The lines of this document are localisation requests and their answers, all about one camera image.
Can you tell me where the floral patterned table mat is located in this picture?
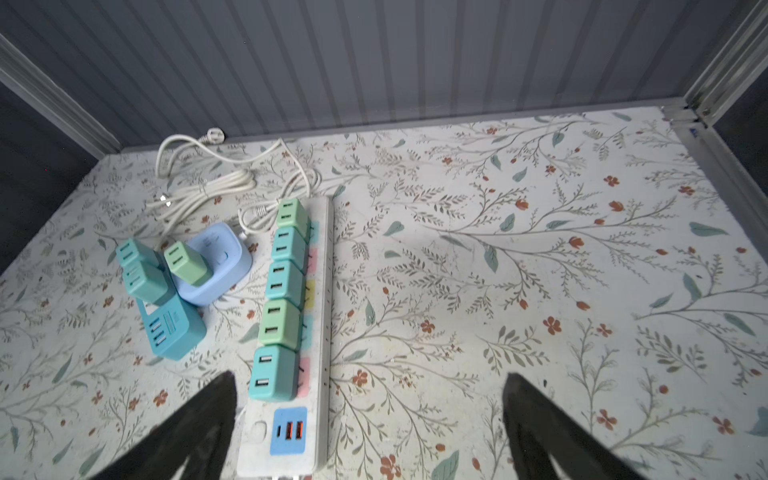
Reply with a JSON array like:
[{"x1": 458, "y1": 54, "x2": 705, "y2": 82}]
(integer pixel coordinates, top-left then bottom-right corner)
[{"x1": 1, "y1": 108, "x2": 767, "y2": 479}]

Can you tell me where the white coiled power cable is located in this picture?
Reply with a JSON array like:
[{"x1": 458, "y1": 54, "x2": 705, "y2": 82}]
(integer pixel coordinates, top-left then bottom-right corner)
[{"x1": 143, "y1": 127, "x2": 322, "y2": 247}]

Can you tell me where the blue square socket cube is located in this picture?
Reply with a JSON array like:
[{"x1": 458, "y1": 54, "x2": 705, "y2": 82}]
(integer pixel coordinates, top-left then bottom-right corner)
[{"x1": 173, "y1": 223, "x2": 253, "y2": 306}]

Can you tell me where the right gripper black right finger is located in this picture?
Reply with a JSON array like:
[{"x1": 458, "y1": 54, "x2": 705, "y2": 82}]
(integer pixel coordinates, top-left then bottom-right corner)
[{"x1": 502, "y1": 373, "x2": 642, "y2": 479}]

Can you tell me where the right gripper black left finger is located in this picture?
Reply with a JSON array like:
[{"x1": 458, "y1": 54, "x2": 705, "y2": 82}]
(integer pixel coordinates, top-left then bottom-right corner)
[{"x1": 95, "y1": 371, "x2": 237, "y2": 479}]

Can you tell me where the teal power strip with USB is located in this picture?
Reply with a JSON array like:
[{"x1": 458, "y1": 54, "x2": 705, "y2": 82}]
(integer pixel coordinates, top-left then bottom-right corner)
[{"x1": 137, "y1": 290, "x2": 207, "y2": 361}]

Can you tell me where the white long power strip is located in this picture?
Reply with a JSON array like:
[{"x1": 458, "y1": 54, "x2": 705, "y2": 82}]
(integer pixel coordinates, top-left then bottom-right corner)
[{"x1": 236, "y1": 197, "x2": 334, "y2": 479}]

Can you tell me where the teal plug cube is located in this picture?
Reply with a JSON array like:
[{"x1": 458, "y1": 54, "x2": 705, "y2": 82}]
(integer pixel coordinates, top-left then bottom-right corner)
[
  {"x1": 271, "y1": 226, "x2": 308, "y2": 273},
  {"x1": 248, "y1": 345, "x2": 299, "y2": 402},
  {"x1": 116, "y1": 238, "x2": 162, "y2": 270},
  {"x1": 122, "y1": 261, "x2": 176, "y2": 306},
  {"x1": 265, "y1": 260, "x2": 305, "y2": 310}
]

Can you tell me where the green plug cube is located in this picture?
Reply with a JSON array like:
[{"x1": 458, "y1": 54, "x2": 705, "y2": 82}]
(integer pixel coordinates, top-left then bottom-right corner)
[
  {"x1": 164, "y1": 241, "x2": 213, "y2": 287},
  {"x1": 258, "y1": 299, "x2": 302, "y2": 351},
  {"x1": 276, "y1": 198, "x2": 310, "y2": 242}
]

